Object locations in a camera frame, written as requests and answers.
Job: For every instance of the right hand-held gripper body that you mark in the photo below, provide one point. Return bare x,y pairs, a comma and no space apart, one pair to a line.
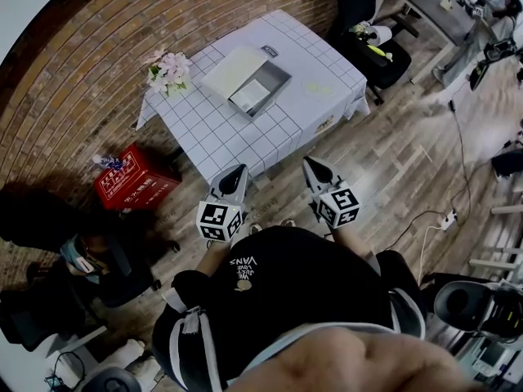
339,207

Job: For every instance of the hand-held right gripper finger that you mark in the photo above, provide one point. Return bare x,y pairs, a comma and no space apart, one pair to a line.
332,173
308,178

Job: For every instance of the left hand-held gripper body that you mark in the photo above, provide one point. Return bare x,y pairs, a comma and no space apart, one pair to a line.
214,221

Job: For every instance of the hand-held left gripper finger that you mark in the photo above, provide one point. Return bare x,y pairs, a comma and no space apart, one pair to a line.
243,188
216,183

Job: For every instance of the grey box with lid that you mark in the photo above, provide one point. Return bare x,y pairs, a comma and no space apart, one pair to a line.
249,81

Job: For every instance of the person's left forearm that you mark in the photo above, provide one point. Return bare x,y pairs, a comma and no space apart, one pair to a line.
216,257

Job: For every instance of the person's right forearm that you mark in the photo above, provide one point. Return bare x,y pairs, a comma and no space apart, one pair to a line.
353,239

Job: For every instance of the person's left shoe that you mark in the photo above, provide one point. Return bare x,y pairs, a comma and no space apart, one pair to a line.
255,228

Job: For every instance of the person's shoe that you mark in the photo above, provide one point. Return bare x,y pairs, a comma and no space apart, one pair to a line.
255,228
288,222

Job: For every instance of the person's right shoe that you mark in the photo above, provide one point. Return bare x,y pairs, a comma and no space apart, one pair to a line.
288,222

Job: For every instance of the table with white grid tablecloth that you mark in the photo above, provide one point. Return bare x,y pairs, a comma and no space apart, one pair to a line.
253,137

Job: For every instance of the red plastic crate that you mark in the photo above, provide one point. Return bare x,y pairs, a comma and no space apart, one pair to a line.
137,182

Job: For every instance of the white booklet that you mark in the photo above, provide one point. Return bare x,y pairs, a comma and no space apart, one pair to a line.
250,95

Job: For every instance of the person's black shirt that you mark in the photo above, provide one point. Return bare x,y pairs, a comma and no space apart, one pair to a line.
298,292

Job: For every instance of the black office chair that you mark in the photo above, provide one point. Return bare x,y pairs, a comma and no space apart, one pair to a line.
367,61
135,276

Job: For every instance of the white power strip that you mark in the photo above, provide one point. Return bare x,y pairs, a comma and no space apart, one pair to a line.
449,219

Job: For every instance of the pink flower bouquet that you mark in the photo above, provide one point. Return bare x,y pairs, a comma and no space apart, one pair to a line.
171,71

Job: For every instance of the yellow-green toy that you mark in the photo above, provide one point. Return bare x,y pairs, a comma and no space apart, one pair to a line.
376,50

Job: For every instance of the white wrapped flower bouquet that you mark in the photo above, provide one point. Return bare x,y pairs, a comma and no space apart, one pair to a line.
374,32

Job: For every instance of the grey and black headset device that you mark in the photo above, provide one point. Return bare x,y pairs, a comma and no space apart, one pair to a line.
478,308

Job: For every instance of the black round stool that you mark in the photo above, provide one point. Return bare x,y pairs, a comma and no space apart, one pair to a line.
111,380

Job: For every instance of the grey desk with white legs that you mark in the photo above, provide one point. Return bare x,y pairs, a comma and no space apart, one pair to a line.
429,2

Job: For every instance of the white shelf frame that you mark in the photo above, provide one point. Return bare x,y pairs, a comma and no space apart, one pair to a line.
500,235

